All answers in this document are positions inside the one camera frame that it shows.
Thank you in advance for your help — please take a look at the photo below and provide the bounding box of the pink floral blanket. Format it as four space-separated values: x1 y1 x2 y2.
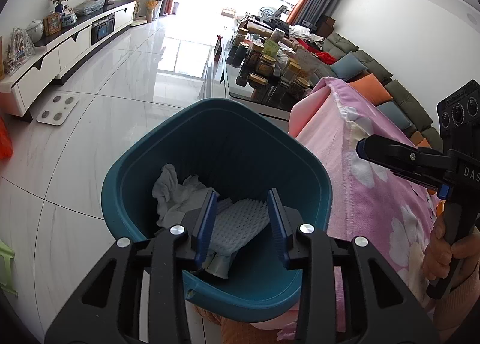
254 76 443 334

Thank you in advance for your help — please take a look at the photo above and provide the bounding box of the orange cushion near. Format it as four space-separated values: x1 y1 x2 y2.
417 138 431 148

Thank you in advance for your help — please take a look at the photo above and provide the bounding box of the blue grey cushion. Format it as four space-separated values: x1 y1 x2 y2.
377 101 413 131
330 53 367 81

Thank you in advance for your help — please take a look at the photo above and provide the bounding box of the white tv cabinet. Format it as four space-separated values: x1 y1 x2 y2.
1 1 135 118

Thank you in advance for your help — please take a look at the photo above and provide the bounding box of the orange cushion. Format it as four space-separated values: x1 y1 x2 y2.
417 138 431 148
350 74 393 106

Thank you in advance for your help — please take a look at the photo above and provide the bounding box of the teal plastic trash bin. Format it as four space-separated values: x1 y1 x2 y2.
101 99 333 322

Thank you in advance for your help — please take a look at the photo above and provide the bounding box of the white bathroom scale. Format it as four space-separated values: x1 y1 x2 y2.
37 92 80 126

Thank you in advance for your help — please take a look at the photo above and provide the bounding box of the blue grey cushion near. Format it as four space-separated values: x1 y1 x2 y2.
377 101 413 131

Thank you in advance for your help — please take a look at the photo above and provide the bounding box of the right hand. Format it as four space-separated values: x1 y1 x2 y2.
422 214 480 287

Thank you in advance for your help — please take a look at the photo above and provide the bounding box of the glass coffee table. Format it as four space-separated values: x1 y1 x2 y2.
199 31 312 123

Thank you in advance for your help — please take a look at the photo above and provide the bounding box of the blue grey cushion far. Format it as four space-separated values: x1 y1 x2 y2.
330 53 367 81

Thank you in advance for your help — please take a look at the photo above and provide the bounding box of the white tissue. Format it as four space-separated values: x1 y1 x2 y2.
152 164 213 229

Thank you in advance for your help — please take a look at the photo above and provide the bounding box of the green sectional sofa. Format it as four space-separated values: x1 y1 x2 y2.
293 32 443 152

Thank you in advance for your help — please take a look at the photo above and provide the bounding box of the orange cushion far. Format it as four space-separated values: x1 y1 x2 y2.
350 74 393 106

